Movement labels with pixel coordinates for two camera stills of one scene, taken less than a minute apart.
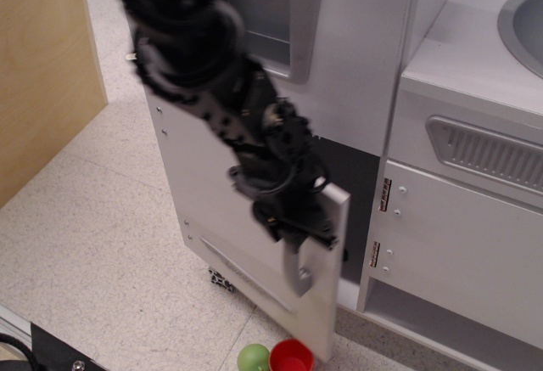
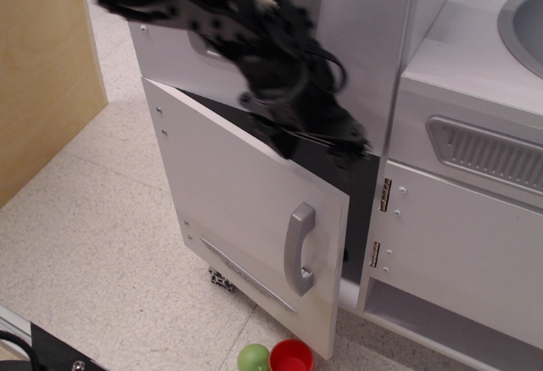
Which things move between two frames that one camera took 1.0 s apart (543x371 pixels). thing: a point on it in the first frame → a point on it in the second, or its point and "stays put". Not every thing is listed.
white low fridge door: [221, 227] stays put
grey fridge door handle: [301, 277] stays put
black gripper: [287, 184] → [305, 103]
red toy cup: [291, 355] stays put
